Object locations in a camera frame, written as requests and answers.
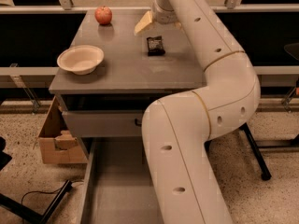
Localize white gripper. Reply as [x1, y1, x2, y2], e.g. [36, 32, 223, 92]
[134, 0, 178, 35]

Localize black rxbar chocolate wrapper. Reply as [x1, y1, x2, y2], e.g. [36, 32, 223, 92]
[147, 35, 165, 56]

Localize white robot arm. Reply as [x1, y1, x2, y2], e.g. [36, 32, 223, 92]
[141, 0, 261, 224]

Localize grey drawer cabinet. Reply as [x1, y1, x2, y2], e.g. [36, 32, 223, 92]
[50, 8, 206, 152]

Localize grey top drawer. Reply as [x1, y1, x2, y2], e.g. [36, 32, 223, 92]
[63, 110, 143, 137]

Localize open grey middle drawer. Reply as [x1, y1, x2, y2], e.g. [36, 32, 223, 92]
[77, 137, 164, 224]

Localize red apple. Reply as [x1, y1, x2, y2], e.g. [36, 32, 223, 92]
[94, 7, 112, 25]

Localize white paper bowl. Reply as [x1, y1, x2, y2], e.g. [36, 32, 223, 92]
[57, 45, 104, 75]

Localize cardboard box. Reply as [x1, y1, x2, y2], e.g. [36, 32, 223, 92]
[37, 98, 87, 164]

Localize black stand leg left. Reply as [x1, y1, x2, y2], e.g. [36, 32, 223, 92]
[0, 180, 72, 224]

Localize black drawer handle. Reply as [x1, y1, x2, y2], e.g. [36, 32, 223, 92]
[135, 119, 142, 127]

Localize black cable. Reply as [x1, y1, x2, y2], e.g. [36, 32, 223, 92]
[20, 180, 83, 224]

